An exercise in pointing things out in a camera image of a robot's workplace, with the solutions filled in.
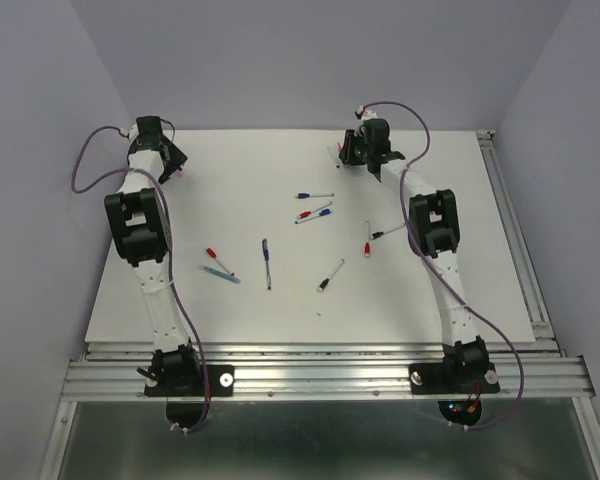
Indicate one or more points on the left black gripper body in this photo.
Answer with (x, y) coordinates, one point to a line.
(176, 158)

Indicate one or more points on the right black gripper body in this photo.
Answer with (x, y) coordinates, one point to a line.
(354, 150)

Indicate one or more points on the red cap marker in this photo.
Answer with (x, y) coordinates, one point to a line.
(307, 213)
(213, 255)
(367, 246)

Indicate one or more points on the blue ballpoint pen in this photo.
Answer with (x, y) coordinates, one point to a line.
(265, 250)

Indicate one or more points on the light blue transparent pen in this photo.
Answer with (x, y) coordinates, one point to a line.
(220, 274)

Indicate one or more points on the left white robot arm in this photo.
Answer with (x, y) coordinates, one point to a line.
(139, 222)

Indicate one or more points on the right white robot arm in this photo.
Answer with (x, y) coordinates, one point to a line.
(432, 222)

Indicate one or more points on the blue cap whiteboard marker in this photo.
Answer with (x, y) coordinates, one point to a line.
(305, 195)

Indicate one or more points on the black cap marker right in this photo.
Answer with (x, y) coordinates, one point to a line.
(378, 234)

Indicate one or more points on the black cap marker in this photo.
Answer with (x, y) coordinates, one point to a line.
(378, 234)
(325, 282)

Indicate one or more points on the black cap marker centre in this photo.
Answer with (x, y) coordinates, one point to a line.
(325, 282)

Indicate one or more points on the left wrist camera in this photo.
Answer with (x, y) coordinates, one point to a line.
(130, 133)

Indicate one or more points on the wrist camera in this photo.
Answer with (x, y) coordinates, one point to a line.
(364, 112)
(130, 133)

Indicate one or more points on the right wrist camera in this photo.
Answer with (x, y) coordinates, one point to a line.
(364, 112)

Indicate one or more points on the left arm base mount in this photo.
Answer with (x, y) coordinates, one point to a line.
(188, 385)

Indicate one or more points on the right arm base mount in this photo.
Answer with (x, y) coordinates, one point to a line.
(463, 375)

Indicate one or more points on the aluminium rail right side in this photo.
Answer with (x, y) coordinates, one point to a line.
(545, 338)

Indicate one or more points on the aluminium rail frame front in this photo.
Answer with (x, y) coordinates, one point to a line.
(363, 372)

